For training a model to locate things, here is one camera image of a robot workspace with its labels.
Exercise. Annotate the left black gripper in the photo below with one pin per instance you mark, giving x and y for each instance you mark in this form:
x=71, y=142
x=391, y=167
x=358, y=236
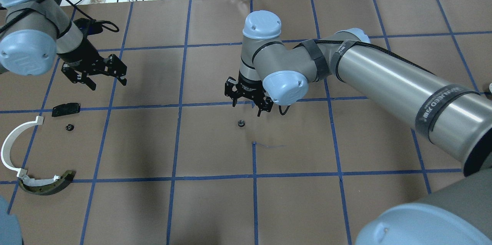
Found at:
x=81, y=53

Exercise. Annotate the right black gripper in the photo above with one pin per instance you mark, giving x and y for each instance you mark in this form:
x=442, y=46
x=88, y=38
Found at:
x=249, y=85

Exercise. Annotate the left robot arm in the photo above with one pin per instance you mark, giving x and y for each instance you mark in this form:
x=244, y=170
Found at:
x=34, y=33

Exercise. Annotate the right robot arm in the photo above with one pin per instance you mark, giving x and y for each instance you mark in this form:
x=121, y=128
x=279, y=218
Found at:
x=451, y=116

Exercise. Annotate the black plastic block part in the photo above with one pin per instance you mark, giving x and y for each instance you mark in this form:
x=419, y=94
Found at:
x=64, y=109

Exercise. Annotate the dark green brake shoe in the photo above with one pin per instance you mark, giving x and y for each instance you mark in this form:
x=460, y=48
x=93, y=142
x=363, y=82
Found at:
x=47, y=186

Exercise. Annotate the white curved plastic bracket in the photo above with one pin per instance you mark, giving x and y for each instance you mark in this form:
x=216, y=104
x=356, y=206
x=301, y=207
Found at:
x=7, y=145

